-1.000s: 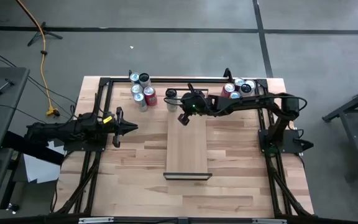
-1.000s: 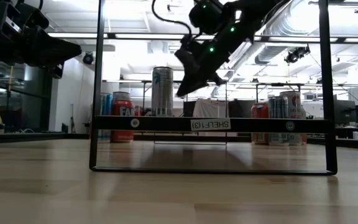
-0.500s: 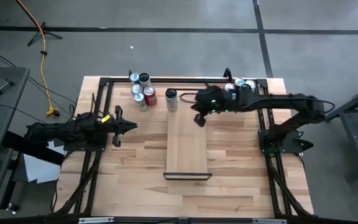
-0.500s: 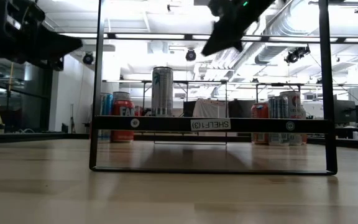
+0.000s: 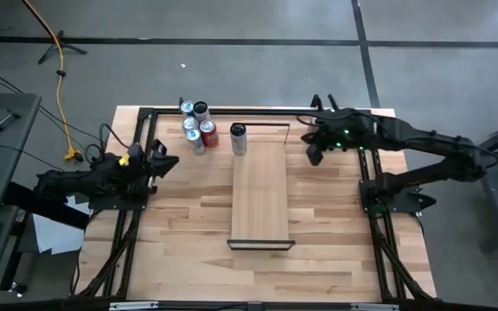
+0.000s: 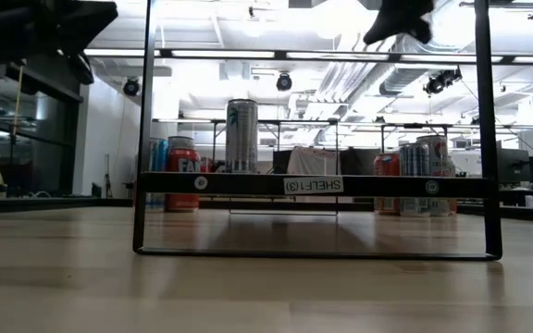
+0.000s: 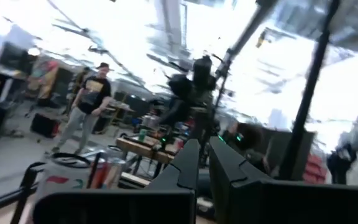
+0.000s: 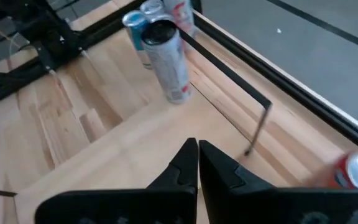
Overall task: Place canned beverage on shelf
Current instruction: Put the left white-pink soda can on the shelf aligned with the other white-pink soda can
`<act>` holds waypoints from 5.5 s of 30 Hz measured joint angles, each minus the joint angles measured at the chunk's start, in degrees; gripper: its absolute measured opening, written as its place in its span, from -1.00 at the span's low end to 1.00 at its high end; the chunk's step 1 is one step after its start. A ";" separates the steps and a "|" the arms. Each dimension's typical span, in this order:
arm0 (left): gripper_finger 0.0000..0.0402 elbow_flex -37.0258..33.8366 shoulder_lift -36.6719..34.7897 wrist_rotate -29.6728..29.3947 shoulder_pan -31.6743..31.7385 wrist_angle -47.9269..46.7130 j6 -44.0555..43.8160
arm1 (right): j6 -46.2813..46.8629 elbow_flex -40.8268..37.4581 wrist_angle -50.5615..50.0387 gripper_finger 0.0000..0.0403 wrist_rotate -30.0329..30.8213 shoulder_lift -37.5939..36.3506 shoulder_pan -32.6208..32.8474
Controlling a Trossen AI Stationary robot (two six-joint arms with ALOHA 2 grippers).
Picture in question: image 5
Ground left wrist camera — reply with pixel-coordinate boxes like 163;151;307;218
151;138;169;156

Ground white palm-print tall can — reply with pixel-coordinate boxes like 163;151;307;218
192;100;211;123
229;122;248;156

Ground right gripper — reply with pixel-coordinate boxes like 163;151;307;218
303;110;356;151

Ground wooden shelf black metal frame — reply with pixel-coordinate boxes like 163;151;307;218
227;123;297;251

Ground black metal beam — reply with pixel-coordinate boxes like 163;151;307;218
2;181;91;231

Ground silver metal bracket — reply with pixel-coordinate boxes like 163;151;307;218
350;303;399;311
109;301;159;311

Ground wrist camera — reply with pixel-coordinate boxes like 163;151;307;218
151;138;169;156
306;144;324;167

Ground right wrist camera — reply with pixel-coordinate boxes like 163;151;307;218
306;144;324;167

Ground silver and blue tall can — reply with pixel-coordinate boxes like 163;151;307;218
185;128;207;157
180;99;196;120

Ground white and red short can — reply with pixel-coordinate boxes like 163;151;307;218
181;116;201;136

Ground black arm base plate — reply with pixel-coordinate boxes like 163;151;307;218
88;176;151;212
359;179;423;215

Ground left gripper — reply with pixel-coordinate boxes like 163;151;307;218
130;144;180;187

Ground yellow extension cord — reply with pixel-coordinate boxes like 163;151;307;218
20;0;80;162

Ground black tripod stand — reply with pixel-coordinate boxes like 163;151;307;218
36;29;89;66

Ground red Fanta can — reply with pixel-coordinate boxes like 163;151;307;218
199;119;220;149

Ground black caster wheel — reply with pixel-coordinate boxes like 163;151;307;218
9;281;29;297

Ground black aluminium rig frame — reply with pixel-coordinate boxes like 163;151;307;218
69;105;439;311

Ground white paper sheets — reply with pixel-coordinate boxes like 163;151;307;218
32;194;93;256

